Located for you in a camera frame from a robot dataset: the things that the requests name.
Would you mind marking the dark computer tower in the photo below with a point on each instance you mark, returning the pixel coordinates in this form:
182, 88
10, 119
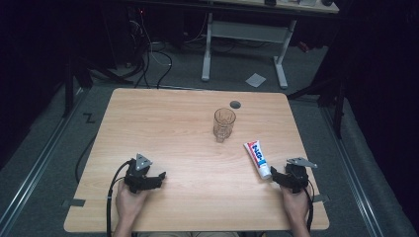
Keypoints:
135, 36

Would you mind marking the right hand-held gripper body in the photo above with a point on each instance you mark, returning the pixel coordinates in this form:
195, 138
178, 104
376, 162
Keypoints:
296, 177

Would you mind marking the grey round table grommet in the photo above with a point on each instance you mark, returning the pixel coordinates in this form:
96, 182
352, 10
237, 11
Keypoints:
235, 104

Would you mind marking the clear glass cup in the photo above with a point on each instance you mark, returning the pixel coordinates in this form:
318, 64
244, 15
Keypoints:
224, 126

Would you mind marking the small red object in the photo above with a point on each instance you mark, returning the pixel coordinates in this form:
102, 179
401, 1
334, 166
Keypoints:
303, 46

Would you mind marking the wooden desk with white frame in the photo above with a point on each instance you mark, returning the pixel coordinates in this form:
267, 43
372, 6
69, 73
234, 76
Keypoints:
245, 31

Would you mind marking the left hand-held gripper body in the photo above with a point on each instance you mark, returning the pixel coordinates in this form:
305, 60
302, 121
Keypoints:
135, 179

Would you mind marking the person's left hand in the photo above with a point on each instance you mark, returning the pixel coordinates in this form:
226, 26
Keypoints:
129, 204

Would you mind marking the white paper sheet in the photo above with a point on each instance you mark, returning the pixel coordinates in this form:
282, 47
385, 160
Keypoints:
255, 80

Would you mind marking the metal floor rail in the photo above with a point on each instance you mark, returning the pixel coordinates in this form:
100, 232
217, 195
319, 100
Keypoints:
354, 184
36, 166

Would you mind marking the person's right hand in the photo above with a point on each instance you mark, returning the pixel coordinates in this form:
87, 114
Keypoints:
296, 205

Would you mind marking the black metal stand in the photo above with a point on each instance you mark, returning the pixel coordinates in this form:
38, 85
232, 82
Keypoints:
339, 105
69, 89

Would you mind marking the white toothpaste tube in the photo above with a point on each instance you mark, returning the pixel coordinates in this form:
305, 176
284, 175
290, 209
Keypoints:
258, 158

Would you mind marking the grey tape strip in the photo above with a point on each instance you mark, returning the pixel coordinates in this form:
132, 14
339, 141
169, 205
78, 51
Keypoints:
75, 202
321, 198

